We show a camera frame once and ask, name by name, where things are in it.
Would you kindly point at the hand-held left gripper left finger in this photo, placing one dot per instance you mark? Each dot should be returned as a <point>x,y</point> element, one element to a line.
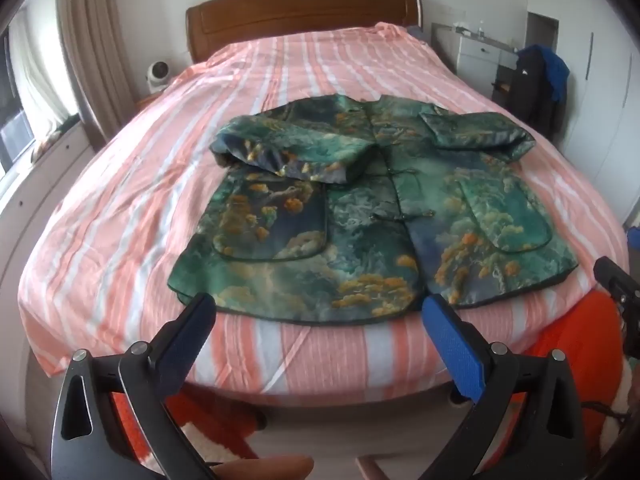
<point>187,340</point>

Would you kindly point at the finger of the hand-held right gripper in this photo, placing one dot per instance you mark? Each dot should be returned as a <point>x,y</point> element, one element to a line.
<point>617,275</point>

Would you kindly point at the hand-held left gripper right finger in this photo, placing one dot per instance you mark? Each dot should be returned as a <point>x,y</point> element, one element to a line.
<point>452,350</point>

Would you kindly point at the green landscape print padded jacket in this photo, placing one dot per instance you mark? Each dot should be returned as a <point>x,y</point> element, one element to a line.
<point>360,230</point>

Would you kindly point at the pink striped bed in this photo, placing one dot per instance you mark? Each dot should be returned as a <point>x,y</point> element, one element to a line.
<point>150,185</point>

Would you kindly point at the white wardrobe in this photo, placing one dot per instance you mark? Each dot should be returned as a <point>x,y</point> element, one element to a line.
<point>600,85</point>

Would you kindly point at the black hanging jacket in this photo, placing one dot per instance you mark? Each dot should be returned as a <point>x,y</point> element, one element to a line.
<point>530,90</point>

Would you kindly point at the white window seat cabinet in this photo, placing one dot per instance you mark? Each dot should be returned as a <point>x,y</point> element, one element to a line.
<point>40,195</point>

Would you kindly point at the blue hanging garment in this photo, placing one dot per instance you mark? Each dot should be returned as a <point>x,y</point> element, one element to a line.
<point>555,72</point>

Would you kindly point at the patterned window seat cushion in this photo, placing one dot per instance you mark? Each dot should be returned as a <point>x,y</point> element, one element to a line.
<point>47,142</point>

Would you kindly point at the wooden nightstand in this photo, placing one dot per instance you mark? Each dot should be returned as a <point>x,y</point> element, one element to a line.
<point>149,100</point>

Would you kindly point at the white dresser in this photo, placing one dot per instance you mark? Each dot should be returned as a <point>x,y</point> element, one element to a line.
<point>480,60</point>

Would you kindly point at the white round fan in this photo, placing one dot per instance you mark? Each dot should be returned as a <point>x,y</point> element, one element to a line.
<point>157,76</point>

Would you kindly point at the window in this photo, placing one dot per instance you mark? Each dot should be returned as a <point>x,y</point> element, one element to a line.
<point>12,105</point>

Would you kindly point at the brown curtain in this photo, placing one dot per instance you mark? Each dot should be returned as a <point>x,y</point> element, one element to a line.
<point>95,50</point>

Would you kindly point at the white sheer curtain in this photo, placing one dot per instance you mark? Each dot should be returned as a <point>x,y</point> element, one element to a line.
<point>42,70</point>

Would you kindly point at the grey pillow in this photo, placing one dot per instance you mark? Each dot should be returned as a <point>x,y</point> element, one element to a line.
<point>416,34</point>

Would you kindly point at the wooden bed headboard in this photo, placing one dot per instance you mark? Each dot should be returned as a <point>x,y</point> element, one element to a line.
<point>300,15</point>

